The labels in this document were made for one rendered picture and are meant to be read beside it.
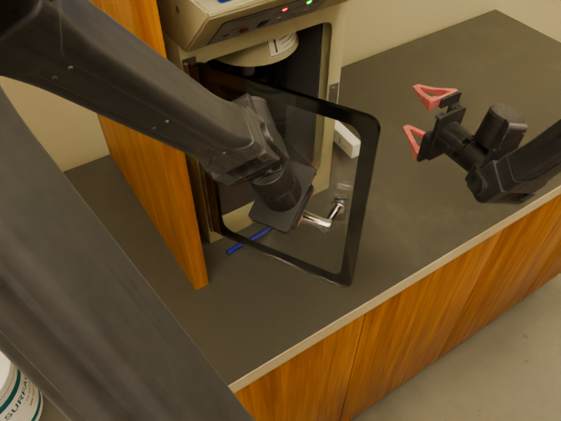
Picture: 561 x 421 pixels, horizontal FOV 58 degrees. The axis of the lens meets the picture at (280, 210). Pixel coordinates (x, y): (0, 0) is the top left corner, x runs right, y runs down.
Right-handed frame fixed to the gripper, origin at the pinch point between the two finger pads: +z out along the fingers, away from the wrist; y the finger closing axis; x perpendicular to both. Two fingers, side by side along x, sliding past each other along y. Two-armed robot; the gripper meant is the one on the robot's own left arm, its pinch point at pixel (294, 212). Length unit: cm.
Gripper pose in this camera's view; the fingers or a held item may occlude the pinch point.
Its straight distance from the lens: 80.7
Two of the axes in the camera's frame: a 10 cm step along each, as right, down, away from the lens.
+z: 2.1, 3.2, 9.2
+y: -4.2, 8.8, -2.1
